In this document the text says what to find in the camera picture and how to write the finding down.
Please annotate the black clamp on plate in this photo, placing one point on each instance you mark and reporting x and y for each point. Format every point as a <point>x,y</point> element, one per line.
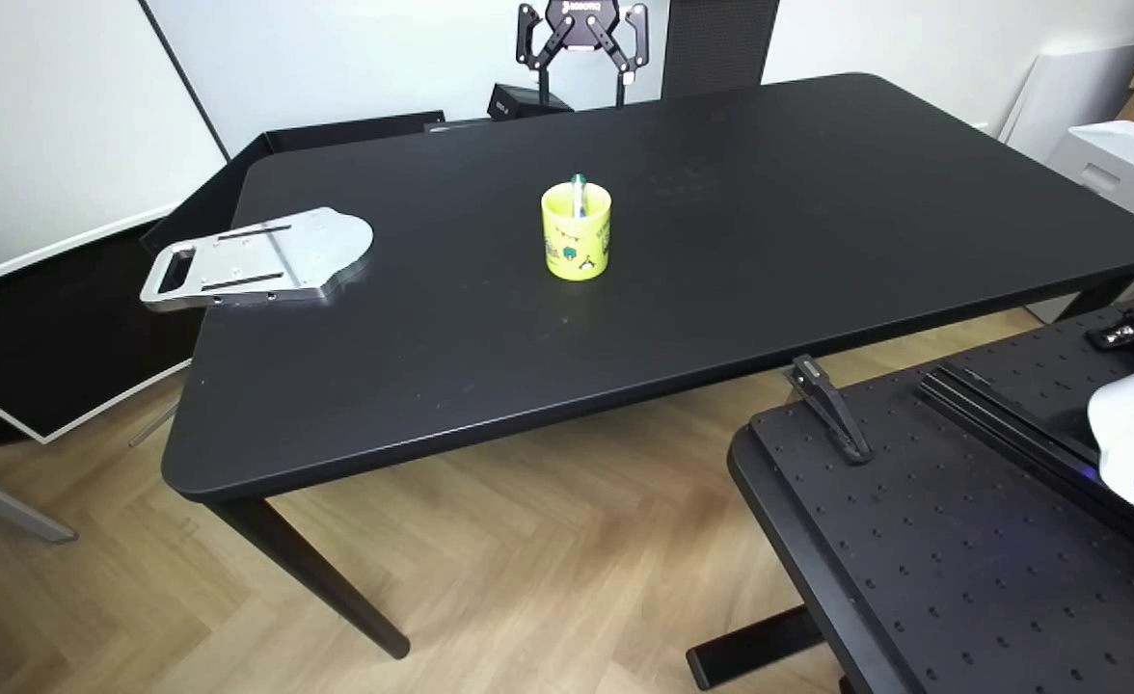
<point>831,411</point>

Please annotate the green marker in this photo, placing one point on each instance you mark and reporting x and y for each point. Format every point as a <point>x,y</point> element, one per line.
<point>580,192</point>

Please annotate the white framed black board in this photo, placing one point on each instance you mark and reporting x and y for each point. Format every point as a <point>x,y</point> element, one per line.
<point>73,335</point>

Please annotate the grey perforated mounting plate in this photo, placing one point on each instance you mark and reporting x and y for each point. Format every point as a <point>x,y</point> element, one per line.
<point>975,547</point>

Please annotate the yellow cup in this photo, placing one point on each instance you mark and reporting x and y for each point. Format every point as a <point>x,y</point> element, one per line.
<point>576,246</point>

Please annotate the black table leg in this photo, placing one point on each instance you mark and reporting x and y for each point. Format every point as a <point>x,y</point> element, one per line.
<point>283,546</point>

